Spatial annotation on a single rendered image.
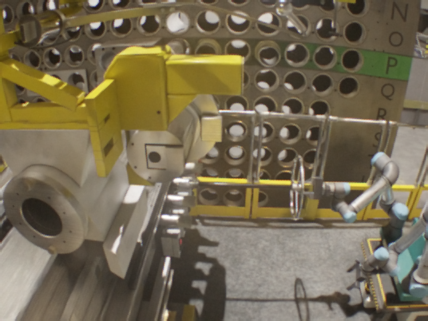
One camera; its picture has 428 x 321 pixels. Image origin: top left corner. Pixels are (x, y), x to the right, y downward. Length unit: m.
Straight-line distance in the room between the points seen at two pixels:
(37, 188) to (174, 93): 0.50
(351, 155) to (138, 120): 3.07
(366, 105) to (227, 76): 2.77
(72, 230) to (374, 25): 3.12
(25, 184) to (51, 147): 0.14
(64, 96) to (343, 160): 3.32
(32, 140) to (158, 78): 0.43
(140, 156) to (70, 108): 0.34
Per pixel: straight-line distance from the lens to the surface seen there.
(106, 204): 1.21
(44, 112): 1.01
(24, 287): 1.45
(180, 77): 1.00
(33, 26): 1.03
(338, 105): 3.55
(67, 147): 1.01
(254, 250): 2.80
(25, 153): 1.11
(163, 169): 1.16
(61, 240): 1.14
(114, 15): 1.14
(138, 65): 1.00
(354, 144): 3.80
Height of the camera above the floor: 1.99
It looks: 31 degrees down
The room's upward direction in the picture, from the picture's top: straight up
